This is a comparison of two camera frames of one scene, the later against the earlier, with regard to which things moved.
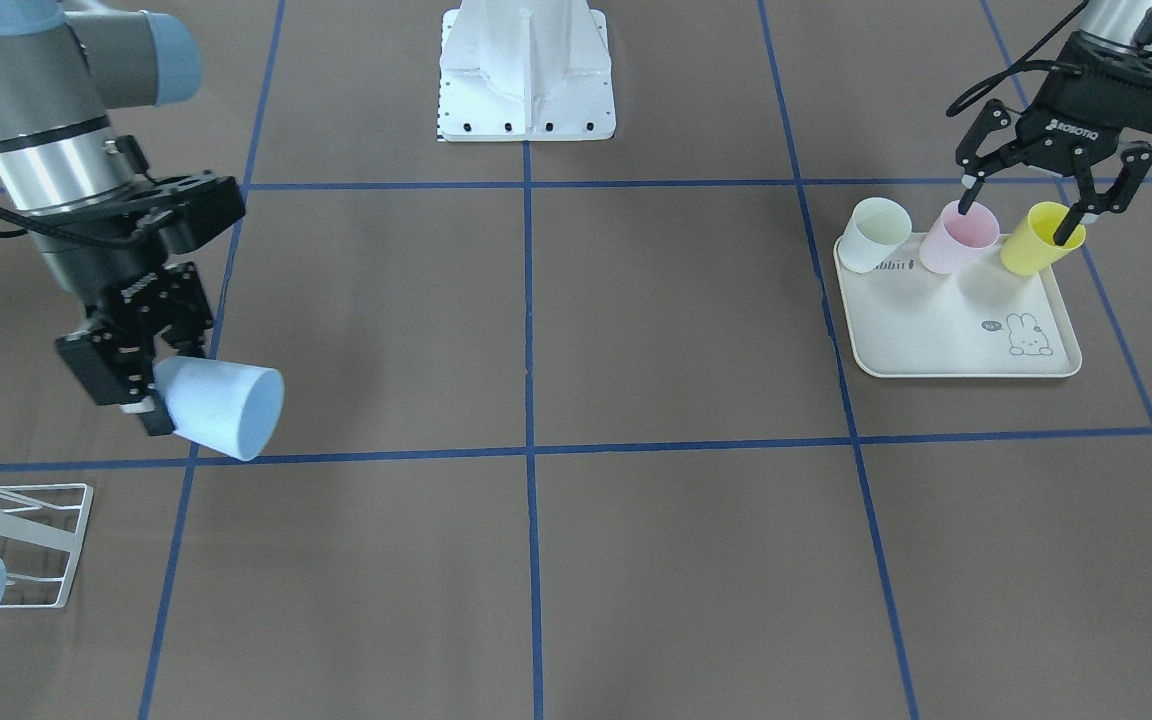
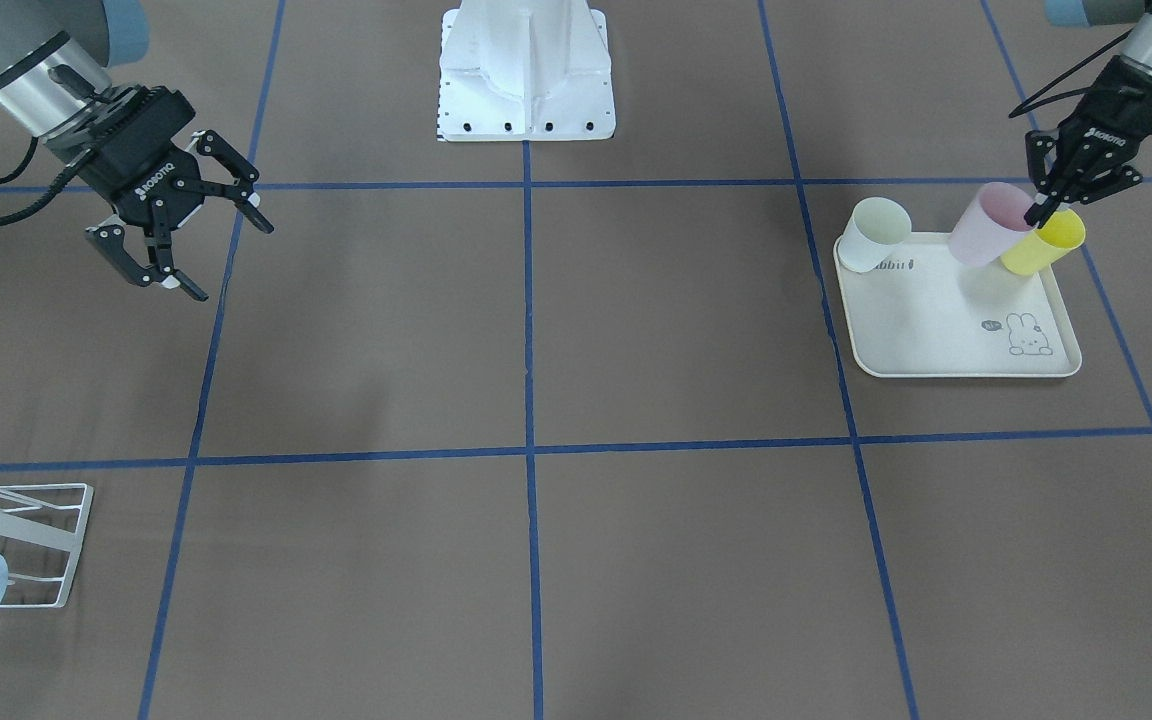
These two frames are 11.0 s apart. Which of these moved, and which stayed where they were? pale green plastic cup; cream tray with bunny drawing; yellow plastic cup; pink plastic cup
Moved: pink plastic cup
Stayed: yellow plastic cup; pale green plastic cup; cream tray with bunny drawing
